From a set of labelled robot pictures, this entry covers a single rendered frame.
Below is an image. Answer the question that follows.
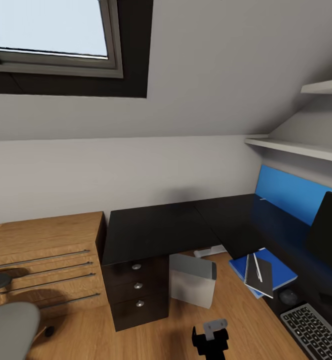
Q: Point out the keyboard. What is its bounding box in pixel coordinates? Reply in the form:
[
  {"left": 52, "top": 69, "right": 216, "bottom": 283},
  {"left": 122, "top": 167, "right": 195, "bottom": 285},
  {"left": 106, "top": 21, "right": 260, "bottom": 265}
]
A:
[{"left": 280, "top": 303, "right": 332, "bottom": 360}]

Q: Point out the notebook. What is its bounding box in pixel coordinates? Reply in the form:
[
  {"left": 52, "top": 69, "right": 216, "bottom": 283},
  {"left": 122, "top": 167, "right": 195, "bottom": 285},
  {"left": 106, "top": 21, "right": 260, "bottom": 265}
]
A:
[{"left": 244, "top": 254, "right": 274, "bottom": 299}]

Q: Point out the monitor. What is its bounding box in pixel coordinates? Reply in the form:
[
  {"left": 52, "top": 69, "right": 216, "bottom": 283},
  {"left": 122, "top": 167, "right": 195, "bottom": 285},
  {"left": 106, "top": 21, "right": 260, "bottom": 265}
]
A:
[{"left": 302, "top": 191, "right": 332, "bottom": 302}]

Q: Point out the swivel chair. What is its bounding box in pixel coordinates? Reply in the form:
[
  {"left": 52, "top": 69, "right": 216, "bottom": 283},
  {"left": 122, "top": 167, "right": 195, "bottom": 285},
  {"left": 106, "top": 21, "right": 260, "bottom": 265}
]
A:
[{"left": 0, "top": 273, "right": 54, "bottom": 360}]

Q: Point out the mouse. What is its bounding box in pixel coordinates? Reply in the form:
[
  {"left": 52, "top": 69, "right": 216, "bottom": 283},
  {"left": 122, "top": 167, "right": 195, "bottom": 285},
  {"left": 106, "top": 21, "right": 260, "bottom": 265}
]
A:
[{"left": 279, "top": 289, "right": 298, "bottom": 306}]

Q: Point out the folder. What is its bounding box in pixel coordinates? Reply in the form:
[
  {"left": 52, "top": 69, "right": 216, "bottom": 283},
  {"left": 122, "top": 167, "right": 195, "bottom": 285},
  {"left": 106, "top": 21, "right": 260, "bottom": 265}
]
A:
[{"left": 228, "top": 247, "right": 298, "bottom": 299}]

